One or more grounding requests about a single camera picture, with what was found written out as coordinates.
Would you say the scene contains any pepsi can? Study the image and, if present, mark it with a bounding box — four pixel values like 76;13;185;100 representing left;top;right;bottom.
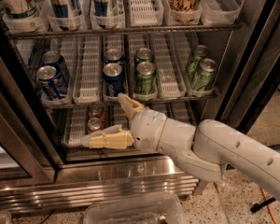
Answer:
103;63;125;97
42;50;70;85
36;65;67;100
105;48;124;67

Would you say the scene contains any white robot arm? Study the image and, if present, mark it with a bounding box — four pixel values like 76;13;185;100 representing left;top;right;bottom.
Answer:
157;119;280;202

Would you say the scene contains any front green soda can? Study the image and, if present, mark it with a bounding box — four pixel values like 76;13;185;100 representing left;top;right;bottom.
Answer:
134;62;156;95

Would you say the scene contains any green soda can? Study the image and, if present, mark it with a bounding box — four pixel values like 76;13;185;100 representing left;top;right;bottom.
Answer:
134;47;154;65
134;62;156;95

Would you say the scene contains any rear red soda can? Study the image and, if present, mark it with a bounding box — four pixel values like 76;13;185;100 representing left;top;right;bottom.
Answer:
89;106;105;123

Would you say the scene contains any red soda can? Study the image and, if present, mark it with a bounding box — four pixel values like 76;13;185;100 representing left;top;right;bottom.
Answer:
87;118;105;133
89;106;105;123

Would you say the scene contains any front red soda can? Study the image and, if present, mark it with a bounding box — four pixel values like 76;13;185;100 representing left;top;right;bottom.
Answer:
87;118;105;133

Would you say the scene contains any rear green soda can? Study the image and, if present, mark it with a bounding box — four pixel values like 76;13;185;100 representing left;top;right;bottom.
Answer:
134;47;154;65

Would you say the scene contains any front right green can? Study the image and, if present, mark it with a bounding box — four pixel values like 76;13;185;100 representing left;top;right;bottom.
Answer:
191;59;217;91

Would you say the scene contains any rear right green can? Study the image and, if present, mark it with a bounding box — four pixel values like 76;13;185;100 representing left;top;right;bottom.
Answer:
186;45;209;80

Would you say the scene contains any stainless steel fridge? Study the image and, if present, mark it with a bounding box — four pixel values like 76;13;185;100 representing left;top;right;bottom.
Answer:
0;0;280;215

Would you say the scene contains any glass fridge door right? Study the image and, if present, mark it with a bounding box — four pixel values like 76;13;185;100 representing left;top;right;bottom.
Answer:
203;0;280;152

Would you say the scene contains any white green tall can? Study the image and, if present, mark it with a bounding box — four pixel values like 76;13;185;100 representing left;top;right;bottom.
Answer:
0;0;39;19

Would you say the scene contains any clear plastic floor bin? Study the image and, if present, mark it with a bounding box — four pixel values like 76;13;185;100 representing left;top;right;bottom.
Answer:
83;192;186;224

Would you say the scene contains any black stand leg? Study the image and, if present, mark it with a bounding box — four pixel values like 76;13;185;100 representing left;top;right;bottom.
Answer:
250;197;276;213

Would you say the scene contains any orange cable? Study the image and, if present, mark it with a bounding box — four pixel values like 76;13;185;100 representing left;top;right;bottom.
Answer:
259;187;278;224

